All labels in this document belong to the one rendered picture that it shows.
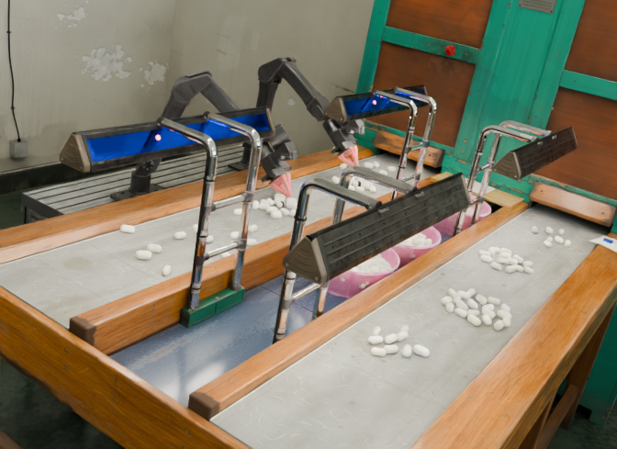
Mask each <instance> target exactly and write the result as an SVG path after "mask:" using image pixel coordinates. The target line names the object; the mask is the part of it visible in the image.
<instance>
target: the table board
mask: <svg viewBox="0 0 617 449"><path fill-rule="evenodd" d="M0 358H1V359H3V360H4V361H5V362H7V363H8V364H10V365H11V366H13V367H14V368H15V369H16V370H17V371H18V372H20V373H21V374H23V375H24V376H26V377H27V378H29V379H30V380H32V381H33V382H35V383H36V384H38V385H39V386H40V387H42V388H43V389H44V390H45V391H47V392H48V393H49V394H51V395H52V396H53V397H55V398H56V399H57V400H59V401H60V402H61V403H63V404H65V405H70V406H71V407H72V409H73V411H74V412H75V413H77V414H78V415H79V416H81V417H82V418H83V419H85V420H86V421H88V422H89V423H91V424H92V425H93V426H95V427H96V428H97V429H98V430H99V431H101V432H102V433H104V434H105V435H107V436H108V437H110V438H111V439H113V440H114V441H116V442H117V443H119V444H120V445H121V446H122V447H124V448H125V449H250V448H249V447H247V446H246V445H244V444H243V443H241V442H239V441H238V440H236V439H235V438H233V437H231V436H230V435H228V434H227V433H225V432H224V431H222V430H221V429H220V428H218V427H216V426H215V425H213V424H212V423H210V422H209V421H207V420H205V419H204V418H202V417H200V416H199V415H197V414H196V413H194V412H193V411H192V410H190V409H189V408H187V407H186V406H184V405H182V404H181V403H179V402H178V401H176V400H175V399H173V398H171V397H170V396H168V395H166V394H165V393H163V392H162V391H161V390H160V389H158V388H157V387H155V386H153V385H151V384H150V383H148V382H147V381H145V380H144V379H142V378H141V377H139V376H137V375H136V374H134V373H132V372H131V371H129V370H128V369H127V368H126V367H124V366H123V365H121V364H119V363H117V362H116V361H114V360H113V359H111V358H110V357H108V356H107V355H105V354H103V353H101V352H100V351H98V350H97V349H96V348H95V347H93V346H92V345H90V344H89V343H87V342H85V341H83V340H82V339H80V338H79V337H77V336H76V335H74V334H73V333H71V332H70V331H67V330H66V329H64V328H63V327H62V326H61V325H59V324H58V323H56V322H55V321H53V320H51V319H49V318H48V317H46V316H45V315H43V314H42V313H40V312H39V311H37V310H36V309H34V308H32V307H31V306H30V305H28V304H27V303H25V302H24V301H22V300H21V299H19V298H17V297H15V296H14V295H12V294H11V293H9V292H8V291H6V290H5V289H3V288H2V287H0Z"/></svg>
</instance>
